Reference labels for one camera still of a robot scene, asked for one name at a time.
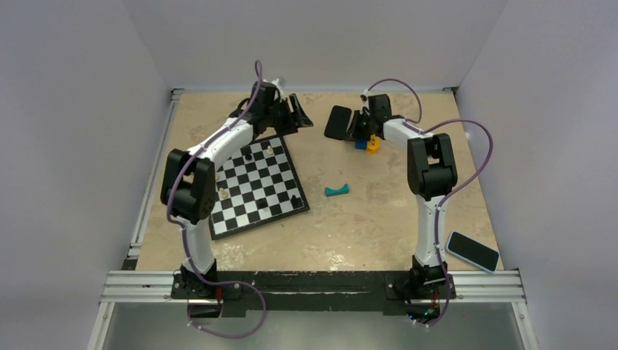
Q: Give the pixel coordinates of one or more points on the black white chessboard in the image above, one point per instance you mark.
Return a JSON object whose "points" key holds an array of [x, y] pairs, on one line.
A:
{"points": [[272, 177]]}

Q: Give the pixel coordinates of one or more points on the teal arch block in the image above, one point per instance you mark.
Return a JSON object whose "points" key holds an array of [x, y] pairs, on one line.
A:
{"points": [[331, 192]]}

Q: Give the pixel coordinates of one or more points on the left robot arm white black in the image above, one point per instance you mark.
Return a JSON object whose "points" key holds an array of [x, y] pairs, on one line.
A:
{"points": [[189, 190]]}

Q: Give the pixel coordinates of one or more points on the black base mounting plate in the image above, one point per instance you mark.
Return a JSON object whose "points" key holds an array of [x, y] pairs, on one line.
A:
{"points": [[392, 293]]}

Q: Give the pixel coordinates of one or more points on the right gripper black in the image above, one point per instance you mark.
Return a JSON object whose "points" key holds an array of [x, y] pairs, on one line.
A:
{"points": [[353, 133]]}

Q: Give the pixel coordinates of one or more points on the aluminium frame rail left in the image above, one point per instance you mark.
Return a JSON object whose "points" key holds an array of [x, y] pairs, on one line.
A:
{"points": [[150, 193]]}

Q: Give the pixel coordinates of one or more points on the black phone case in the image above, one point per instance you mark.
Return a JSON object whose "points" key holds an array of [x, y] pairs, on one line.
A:
{"points": [[337, 124]]}

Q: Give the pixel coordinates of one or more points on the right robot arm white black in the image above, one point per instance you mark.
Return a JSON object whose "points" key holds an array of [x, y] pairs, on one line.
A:
{"points": [[431, 176]]}

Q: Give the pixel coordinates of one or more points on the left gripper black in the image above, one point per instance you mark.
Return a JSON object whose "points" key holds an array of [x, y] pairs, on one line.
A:
{"points": [[294, 120]]}

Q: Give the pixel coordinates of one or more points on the blue cube block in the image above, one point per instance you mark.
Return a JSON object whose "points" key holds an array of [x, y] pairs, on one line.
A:
{"points": [[360, 144]]}

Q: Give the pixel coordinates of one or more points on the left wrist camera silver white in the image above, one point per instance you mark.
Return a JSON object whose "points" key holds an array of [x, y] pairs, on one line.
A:
{"points": [[279, 82]]}

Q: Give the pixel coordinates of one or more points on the orange ring block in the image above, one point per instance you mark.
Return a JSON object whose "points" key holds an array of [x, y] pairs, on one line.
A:
{"points": [[373, 145]]}

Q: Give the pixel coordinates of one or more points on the light blue cased phone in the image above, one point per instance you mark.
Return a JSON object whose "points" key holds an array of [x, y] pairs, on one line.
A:
{"points": [[473, 252]]}

